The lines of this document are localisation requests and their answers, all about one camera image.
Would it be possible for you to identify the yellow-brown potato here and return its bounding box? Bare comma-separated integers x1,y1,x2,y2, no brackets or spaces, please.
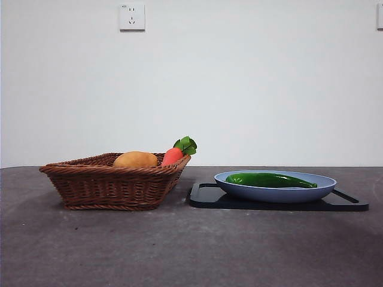
113,151,159,168

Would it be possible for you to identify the orange carrot with green leaves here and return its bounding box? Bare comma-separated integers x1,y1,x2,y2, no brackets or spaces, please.
160,136,198,167

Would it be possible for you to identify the black rectangular tray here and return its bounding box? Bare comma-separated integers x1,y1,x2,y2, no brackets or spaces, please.
187,182,370,212

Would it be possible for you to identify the long green pepper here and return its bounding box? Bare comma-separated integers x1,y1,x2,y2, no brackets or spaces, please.
224,172,318,190

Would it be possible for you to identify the blue round plate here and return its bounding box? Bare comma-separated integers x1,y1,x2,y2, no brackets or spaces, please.
214,170,338,204

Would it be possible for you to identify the brown wicker basket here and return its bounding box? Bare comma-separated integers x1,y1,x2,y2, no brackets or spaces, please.
38,152,192,212

